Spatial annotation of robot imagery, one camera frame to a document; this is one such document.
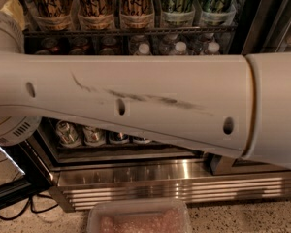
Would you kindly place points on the blue pepsi can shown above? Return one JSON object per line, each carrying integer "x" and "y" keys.
{"x": 118, "y": 138}
{"x": 139, "y": 140}

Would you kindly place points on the open black fridge door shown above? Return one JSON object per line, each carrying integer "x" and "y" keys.
{"x": 22, "y": 175}

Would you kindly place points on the yellow foam padded gripper finger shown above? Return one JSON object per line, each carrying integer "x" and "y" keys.
{"x": 13, "y": 8}

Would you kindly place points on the green lacroix can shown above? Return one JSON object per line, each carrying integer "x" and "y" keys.
{"x": 177, "y": 13}
{"x": 215, "y": 12}

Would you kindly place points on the left green LaCroix can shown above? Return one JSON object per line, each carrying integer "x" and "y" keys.
{"x": 177, "y": 13}

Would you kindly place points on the second row left Coca-Cola can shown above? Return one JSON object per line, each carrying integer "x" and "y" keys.
{"x": 43, "y": 52}

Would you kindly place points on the right green LaCroix can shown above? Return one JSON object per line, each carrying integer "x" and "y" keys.
{"x": 215, "y": 12}

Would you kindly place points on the left water bottle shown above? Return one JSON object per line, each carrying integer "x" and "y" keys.
{"x": 143, "y": 49}

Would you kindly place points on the gold lacroix can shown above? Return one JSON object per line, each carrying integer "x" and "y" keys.
{"x": 96, "y": 14}
{"x": 53, "y": 15}
{"x": 136, "y": 14}

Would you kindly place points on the right gold LaCroix can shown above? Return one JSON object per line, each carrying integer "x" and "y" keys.
{"x": 136, "y": 14}

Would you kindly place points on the middle water bottle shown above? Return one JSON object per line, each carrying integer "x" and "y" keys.
{"x": 180, "y": 48}

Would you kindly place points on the water bottle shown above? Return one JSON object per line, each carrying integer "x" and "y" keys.
{"x": 143, "y": 49}
{"x": 211, "y": 49}
{"x": 180, "y": 48}

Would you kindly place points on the stainless steel display fridge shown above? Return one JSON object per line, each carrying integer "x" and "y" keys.
{"x": 84, "y": 176}

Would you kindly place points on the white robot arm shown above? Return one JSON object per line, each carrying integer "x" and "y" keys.
{"x": 230, "y": 105}

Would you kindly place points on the second row coca-cola can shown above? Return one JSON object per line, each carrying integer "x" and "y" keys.
{"x": 43, "y": 52}
{"x": 107, "y": 51}
{"x": 77, "y": 52}

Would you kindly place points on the right water bottle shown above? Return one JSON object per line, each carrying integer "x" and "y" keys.
{"x": 211, "y": 49}

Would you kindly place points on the middle gold LaCroix can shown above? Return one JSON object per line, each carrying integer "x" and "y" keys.
{"x": 96, "y": 14}

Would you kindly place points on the clear plastic bin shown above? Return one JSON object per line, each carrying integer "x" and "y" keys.
{"x": 140, "y": 216}

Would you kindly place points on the left gold LaCroix can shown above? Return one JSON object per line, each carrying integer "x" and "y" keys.
{"x": 53, "y": 15}

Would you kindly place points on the left blue Pepsi can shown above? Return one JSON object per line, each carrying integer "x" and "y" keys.
{"x": 118, "y": 138}

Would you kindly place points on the right blue Pepsi can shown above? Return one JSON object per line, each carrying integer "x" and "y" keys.
{"x": 139, "y": 140}

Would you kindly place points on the second row middle Coca-Cola can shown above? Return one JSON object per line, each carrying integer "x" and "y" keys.
{"x": 77, "y": 52}

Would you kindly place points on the second row right Coca-Cola can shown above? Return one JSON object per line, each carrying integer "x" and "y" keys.
{"x": 107, "y": 51}

